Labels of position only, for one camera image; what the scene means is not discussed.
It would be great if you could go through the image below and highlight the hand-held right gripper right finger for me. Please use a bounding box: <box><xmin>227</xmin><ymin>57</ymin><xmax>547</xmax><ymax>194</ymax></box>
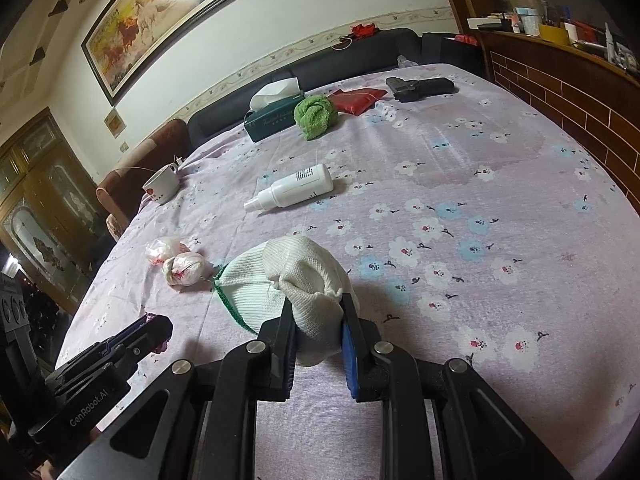
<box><xmin>341</xmin><ymin>296</ymin><xmax>576</xmax><ymax>480</ymax></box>

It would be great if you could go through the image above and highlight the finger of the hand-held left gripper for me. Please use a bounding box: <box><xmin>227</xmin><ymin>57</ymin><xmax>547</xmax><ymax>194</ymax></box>
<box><xmin>97</xmin><ymin>314</ymin><xmax>173</xmax><ymax>378</ymax></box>
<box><xmin>47</xmin><ymin>316</ymin><xmax>156</xmax><ymax>388</ymax></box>

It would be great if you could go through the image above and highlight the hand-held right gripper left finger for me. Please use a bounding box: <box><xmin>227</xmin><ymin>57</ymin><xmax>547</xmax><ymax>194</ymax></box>
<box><xmin>55</xmin><ymin>300</ymin><xmax>297</xmax><ymax>480</ymax></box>

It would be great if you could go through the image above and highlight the white knit glove green cuff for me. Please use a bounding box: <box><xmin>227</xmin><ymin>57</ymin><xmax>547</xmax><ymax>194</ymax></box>
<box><xmin>214</xmin><ymin>236</ymin><xmax>357</xmax><ymax>367</ymax></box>

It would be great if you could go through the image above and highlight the crumpled stained tissue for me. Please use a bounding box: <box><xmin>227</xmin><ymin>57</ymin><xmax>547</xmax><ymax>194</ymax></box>
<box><xmin>162</xmin><ymin>252</ymin><xmax>208</xmax><ymax>286</ymax></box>
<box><xmin>145</xmin><ymin>237</ymin><xmax>191</xmax><ymax>263</ymax></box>

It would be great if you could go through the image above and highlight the white cup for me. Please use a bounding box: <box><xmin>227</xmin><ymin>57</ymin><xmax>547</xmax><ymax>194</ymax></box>
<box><xmin>142</xmin><ymin>162</ymin><xmax>181</xmax><ymax>205</ymax></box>

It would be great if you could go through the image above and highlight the wooden glass-door cabinet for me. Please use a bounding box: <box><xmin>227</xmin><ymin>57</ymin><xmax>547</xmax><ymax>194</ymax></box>
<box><xmin>0</xmin><ymin>107</ymin><xmax>113</xmax><ymax>301</ymax></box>

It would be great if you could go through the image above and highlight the brown armchair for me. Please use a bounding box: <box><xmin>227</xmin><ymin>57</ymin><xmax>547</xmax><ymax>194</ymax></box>
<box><xmin>96</xmin><ymin>119</ymin><xmax>191</xmax><ymax>241</ymax></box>

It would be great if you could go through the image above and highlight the white spray bottle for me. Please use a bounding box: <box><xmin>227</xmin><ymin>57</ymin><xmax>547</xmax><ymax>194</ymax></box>
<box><xmin>243</xmin><ymin>163</ymin><xmax>335</xmax><ymax>213</ymax></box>

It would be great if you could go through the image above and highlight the floral purple bedsheet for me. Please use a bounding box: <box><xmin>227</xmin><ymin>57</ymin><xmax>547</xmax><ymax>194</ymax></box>
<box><xmin>55</xmin><ymin>62</ymin><xmax>640</xmax><ymax>480</ymax></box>

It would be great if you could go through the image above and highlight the dark green tissue box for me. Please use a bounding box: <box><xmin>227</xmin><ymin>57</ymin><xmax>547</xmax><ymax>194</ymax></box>
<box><xmin>244</xmin><ymin>77</ymin><xmax>307</xmax><ymax>143</ymax></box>

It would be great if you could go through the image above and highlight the green towel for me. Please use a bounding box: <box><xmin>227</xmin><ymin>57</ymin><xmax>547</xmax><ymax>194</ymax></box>
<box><xmin>293</xmin><ymin>95</ymin><xmax>337</xmax><ymax>141</ymax></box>

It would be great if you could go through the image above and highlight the red pouch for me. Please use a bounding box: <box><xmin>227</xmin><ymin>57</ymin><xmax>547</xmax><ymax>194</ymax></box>
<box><xmin>327</xmin><ymin>88</ymin><xmax>388</xmax><ymax>114</ymax></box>

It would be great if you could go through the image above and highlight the black toy gun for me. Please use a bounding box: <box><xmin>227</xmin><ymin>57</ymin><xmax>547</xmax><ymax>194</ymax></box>
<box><xmin>385</xmin><ymin>76</ymin><xmax>457</xmax><ymax>103</ymax></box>

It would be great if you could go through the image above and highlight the dark sofa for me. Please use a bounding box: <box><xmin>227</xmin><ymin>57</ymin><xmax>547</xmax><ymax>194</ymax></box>
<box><xmin>187</xmin><ymin>28</ymin><xmax>421</xmax><ymax>143</ymax></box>

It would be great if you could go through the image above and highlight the framed horse painting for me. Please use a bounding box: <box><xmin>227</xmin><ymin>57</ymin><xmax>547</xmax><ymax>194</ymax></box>
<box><xmin>81</xmin><ymin>0</ymin><xmax>263</xmax><ymax>106</ymax></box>

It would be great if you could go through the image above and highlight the wooden brick-pattern counter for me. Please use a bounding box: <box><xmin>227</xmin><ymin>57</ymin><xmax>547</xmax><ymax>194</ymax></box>
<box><xmin>470</xmin><ymin>17</ymin><xmax>640</xmax><ymax>211</ymax></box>

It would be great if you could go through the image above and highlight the yellow box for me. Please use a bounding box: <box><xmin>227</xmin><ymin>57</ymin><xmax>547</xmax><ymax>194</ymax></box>
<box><xmin>540</xmin><ymin>24</ymin><xmax>571</xmax><ymax>45</ymax></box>

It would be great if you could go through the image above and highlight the wooden door frame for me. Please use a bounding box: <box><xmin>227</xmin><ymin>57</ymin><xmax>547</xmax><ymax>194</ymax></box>
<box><xmin>432</xmin><ymin>0</ymin><xmax>493</xmax><ymax>76</ymax></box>

